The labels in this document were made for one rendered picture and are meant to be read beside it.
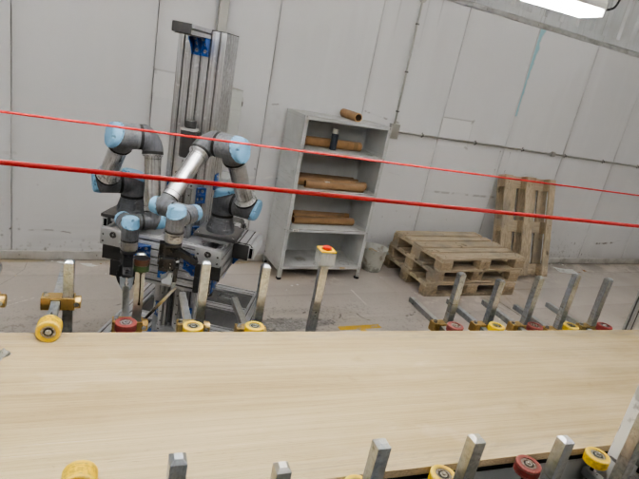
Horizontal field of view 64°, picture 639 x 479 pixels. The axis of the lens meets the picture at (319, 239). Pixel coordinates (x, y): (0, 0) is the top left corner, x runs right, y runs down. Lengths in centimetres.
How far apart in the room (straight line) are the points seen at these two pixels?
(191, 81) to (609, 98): 583
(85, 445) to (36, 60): 344
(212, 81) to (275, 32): 208
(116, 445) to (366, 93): 430
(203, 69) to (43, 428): 187
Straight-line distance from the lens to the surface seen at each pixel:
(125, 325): 210
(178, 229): 211
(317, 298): 231
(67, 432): 164
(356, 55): 518
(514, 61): 637
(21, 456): 159
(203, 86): 285
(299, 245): 536
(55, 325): 199
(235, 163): 239
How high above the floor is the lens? 195
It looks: 18 degrees down
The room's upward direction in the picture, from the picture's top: 11 degrees clockwise
